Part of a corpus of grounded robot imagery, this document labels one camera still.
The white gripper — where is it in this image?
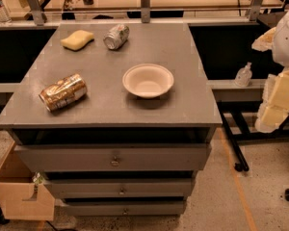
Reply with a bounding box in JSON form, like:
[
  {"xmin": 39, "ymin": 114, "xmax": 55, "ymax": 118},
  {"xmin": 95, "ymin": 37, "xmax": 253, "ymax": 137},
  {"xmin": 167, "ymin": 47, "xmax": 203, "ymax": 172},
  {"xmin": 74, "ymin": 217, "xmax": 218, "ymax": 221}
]
[{"xmin": 251, "ymin": 27, "xmax": 289, "ymax": 133}]

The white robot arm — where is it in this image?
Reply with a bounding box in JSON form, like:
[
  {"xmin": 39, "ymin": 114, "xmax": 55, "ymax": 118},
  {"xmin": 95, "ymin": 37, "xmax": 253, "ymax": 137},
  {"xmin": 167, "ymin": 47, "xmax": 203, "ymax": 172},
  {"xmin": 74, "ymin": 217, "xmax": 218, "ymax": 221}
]
[{"xmin": 251, "ymin": 11, "xmax": 289, "ymax": 133}]

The silver green soda can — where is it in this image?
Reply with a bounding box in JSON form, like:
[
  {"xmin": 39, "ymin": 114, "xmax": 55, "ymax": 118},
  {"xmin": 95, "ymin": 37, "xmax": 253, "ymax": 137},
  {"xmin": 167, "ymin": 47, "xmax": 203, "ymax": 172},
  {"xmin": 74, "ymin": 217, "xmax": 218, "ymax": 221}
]
[{"xmin": 103, "ymin": 24, "xmax": 130, "ymax": 50}]

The orange crushed soda can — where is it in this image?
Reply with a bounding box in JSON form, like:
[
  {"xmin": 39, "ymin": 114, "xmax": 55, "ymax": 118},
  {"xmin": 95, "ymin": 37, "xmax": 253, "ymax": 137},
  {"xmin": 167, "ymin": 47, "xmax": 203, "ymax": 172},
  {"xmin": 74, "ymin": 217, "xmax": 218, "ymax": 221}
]
[{"xmin": 39, "ymin": 73, "xmax": 88, "ymax": 112}]

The hand sanitizer bottle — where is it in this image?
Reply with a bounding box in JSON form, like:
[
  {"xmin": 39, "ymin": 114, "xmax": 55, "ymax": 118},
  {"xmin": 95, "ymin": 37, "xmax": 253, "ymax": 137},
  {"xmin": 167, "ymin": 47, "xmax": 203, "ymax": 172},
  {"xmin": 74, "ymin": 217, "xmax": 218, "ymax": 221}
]
[{"xmin": 234, "ymin": 63, "xmax": 252, "ymax": 88}]

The top grey drawer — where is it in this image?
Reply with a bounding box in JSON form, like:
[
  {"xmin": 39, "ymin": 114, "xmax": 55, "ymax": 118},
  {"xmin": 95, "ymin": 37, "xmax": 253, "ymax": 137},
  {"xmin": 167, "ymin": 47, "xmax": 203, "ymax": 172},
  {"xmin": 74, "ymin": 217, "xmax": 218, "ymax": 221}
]
[{"xmin": 14, "ymin": 145, "xmax": 211, "ymax": 172}]

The grey drawer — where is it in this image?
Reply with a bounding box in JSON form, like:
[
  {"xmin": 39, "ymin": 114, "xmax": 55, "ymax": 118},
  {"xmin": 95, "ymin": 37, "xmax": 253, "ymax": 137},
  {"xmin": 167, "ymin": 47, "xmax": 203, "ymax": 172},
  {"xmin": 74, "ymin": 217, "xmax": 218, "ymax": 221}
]
[
  {"xmin": 14, "ymin": 145, "xmax": 211, "ymax": 172},
  {"xmin": 44, "ymin": 178, "xmax": 195, "ymax": 199},
  {"xmin": 64, "ymin": 200, "xmax": 186, "ymax": 217}
]

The white paper bowl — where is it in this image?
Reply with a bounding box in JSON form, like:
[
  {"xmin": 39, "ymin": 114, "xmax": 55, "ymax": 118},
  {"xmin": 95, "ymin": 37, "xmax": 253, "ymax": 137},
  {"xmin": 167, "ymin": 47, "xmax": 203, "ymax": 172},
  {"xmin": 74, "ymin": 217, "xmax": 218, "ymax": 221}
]
[{"xmin": 122, "ymin": 64, "xmax": 174, "ymax": 99}]

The grey drawer cabinet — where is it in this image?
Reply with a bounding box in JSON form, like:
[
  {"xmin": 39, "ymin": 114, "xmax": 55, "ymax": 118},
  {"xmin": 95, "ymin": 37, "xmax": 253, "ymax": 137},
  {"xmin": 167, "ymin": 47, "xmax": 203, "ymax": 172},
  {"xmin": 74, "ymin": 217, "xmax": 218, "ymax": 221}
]
[{"xmin": 0, "ymin": 24, "xmax": 221, "ymax": 206}]

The yellow sponge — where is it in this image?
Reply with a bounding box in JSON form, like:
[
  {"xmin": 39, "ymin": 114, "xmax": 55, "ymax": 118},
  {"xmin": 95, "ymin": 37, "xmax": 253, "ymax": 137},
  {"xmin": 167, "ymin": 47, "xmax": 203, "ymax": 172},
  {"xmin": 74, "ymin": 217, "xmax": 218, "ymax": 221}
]
[{"xmin": 61, "ymin": 30, "xmax": 94, "ymax": 51}]

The middle grey drawer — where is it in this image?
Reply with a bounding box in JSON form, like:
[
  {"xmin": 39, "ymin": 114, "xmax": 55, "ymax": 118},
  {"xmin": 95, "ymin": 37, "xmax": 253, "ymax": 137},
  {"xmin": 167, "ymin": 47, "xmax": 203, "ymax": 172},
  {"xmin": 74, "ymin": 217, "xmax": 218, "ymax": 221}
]
[{"xmin": 44, "ymin": 178, "xmax": 195, "ymax": 199}]

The bottom grey drawer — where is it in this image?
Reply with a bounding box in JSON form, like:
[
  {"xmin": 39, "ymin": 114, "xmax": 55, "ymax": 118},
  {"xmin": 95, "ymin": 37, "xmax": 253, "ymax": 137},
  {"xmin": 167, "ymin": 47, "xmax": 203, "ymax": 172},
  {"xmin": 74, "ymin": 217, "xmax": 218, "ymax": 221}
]
[{"xmin": 64, "ymin": 200, "xmax": 186, "ymax": 217}]

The wooden box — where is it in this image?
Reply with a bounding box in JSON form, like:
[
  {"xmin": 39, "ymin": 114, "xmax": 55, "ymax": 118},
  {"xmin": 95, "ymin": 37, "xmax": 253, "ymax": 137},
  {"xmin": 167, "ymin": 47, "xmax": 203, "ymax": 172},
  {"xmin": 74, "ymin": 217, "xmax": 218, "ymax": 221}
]
[{"xmin": 0, "ymin": 142, "xmax": 55, "ymax": 220}]

